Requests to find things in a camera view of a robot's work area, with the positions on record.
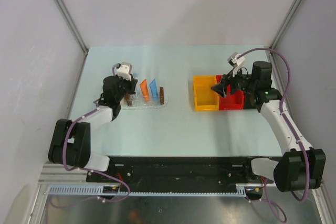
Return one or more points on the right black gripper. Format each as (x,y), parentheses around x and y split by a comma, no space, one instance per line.
(227,79)

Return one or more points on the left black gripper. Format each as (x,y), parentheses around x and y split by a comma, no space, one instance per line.
(132,84)

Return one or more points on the brown block with hole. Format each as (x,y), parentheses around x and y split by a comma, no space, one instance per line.
(128,99)

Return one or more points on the blue toothpaste tube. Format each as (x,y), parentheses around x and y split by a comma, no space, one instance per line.
(154,90)

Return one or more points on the clear plastic tray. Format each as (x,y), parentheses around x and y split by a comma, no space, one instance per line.
(140,104)

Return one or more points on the brown wooden block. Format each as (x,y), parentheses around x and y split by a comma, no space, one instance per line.
(161,95)

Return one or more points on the grey toothbrush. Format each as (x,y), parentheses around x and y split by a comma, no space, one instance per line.
(137,90)

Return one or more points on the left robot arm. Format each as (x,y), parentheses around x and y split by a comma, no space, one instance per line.
(71,140)

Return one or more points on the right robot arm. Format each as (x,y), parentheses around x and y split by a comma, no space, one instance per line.
(301,166)

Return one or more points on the red plastic bin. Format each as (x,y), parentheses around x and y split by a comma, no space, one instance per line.
(231,101)

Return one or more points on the yellow plastic bin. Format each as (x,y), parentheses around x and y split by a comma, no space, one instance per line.
(205,99)

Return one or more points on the black plastic bin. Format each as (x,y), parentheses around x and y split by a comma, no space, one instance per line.
(250,101)

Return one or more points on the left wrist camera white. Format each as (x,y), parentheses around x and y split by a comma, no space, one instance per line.
(124,71)

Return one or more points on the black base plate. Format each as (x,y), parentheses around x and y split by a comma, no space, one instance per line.
(177,174)

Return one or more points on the left aluminium frame post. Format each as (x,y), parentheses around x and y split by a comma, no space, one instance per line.
(61,5)

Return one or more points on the aluminium frame post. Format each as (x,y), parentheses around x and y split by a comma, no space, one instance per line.
(61,5)
(296,4)

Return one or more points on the right aluminium frame post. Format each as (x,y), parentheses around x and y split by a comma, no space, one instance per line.
(296,4)

